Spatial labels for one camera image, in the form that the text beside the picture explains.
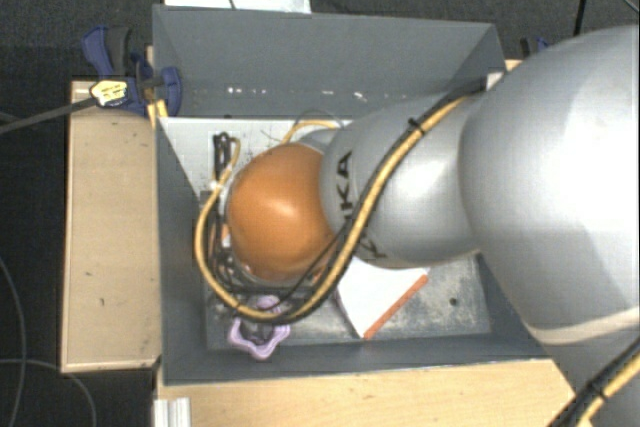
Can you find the pale wood board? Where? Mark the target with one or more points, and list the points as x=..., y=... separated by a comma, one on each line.
x=107, y=235

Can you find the white box with orange edge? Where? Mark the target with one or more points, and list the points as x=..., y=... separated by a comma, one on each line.
x=372, y=296

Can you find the grey metal bin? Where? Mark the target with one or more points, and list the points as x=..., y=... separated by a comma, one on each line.
x=310, y=60

